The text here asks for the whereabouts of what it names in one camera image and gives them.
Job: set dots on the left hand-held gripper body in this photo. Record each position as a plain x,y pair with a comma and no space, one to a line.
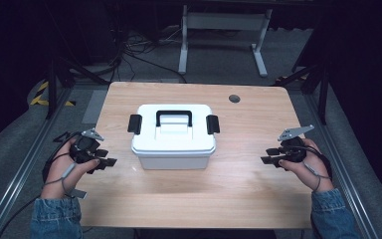
83,149

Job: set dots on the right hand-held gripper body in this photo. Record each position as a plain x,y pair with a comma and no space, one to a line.
293,151

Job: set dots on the white plastic storage box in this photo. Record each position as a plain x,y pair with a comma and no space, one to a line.
174,146

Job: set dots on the person's right hand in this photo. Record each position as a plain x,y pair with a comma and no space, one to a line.
315,166

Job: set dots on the person's left hand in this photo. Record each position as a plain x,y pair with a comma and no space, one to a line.
59,172

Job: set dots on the grey floor plate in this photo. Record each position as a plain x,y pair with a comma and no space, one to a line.
94,106

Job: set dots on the grey round table grommet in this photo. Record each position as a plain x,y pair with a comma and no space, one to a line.
234,98

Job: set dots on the yellow black hazard tape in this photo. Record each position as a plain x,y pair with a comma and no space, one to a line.
41,98

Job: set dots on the black tripod stand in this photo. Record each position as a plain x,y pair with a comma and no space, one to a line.
51,86
321,86

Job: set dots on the aluminium floor rail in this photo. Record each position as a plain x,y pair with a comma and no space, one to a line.
23,166
338,159

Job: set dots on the white metal stand frame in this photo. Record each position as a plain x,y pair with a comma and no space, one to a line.
225,21

